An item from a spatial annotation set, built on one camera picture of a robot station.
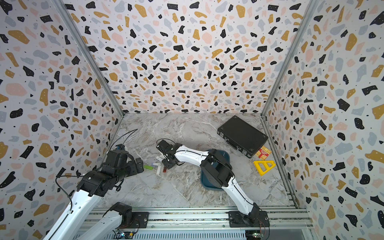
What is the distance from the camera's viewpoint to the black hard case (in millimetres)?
989

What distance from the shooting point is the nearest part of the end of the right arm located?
0.70 meters

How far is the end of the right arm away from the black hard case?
0.41 metres
